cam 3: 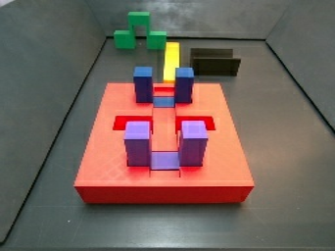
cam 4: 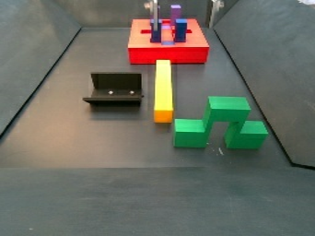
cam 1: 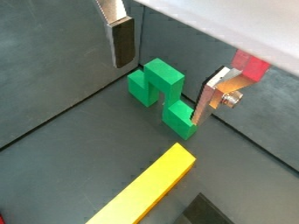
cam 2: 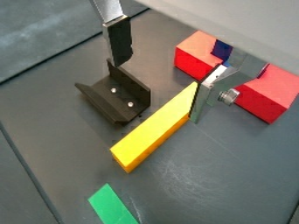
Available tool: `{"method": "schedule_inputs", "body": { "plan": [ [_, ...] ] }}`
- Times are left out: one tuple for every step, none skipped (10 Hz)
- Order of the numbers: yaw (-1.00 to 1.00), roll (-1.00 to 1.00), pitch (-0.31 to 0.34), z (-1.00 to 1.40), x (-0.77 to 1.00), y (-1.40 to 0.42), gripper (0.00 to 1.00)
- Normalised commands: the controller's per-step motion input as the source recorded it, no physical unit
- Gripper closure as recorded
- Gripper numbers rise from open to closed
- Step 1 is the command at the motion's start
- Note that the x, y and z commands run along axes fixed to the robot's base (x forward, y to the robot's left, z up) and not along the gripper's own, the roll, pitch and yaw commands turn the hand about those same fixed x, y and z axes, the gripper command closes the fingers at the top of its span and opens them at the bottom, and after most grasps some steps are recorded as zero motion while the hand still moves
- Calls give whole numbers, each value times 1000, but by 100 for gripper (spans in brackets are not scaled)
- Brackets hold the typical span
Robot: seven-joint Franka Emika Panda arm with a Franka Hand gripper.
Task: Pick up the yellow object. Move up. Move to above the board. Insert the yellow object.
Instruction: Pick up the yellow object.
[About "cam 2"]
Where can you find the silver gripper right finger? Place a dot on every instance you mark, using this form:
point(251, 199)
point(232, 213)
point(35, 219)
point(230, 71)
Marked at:
point(216, 87)

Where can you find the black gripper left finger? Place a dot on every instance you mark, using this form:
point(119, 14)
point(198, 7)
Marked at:
point(116, 29)

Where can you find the yellow rectangular block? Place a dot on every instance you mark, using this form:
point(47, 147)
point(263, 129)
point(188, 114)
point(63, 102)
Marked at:
point(140, 142)

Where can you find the red board base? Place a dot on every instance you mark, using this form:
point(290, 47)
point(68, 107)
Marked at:
point(264, 96)

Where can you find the blue U-shaped block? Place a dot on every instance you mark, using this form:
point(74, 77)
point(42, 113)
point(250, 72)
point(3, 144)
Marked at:
point(222, 51)

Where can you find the green stepped block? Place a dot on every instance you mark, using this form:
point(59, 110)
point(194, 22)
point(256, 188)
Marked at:
point(110, 207)

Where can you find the black angled bracket holder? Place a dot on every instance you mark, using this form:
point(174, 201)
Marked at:
point(120, 96)

